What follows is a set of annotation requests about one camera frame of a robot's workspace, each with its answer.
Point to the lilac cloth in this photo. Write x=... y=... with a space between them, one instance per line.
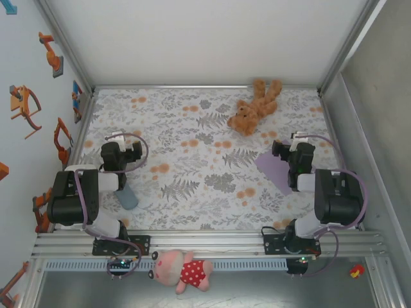
x=273 y=170

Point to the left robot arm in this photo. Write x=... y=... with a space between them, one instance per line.
x=74 y=192

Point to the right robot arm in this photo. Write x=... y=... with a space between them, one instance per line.
x=340 y=192

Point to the blue-grey fabric roll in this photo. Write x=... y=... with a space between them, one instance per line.
x=126 y=199

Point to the blue orange robot sticker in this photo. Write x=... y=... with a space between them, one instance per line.
x=77 y=102

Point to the floral tablecloth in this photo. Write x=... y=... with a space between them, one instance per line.
x=160 y=106

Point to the brown teddy bear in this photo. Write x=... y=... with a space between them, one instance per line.
x=248 y=112

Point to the small controller board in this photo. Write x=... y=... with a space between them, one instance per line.
x=305 y=259
x=120 y=263

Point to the orange chair-shaped robot sticker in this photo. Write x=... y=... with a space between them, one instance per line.
x=19 y=102

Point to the small red yellow toy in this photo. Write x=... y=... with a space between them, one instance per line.
x=356 y=272

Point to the pink pig plush toy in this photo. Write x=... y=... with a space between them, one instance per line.
x=192 y=271

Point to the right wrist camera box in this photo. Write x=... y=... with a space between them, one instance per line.
x=280 y=150

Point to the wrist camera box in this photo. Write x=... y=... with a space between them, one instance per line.
x=137 y=150
x=280 y=150

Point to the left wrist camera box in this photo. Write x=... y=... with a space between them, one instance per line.
x=137 y=150

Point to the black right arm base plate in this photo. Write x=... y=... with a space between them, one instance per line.
x=273 y=245

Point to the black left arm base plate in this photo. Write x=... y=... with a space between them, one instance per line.
x=144 y=245

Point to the thin aluminium frame rail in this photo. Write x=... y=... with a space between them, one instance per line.
x=192 y=86

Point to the aluminium frame post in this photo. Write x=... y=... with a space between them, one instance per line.
x=350 y=41
x=64 y=41

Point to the blue wall sticker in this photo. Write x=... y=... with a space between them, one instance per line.
x=10 y=8

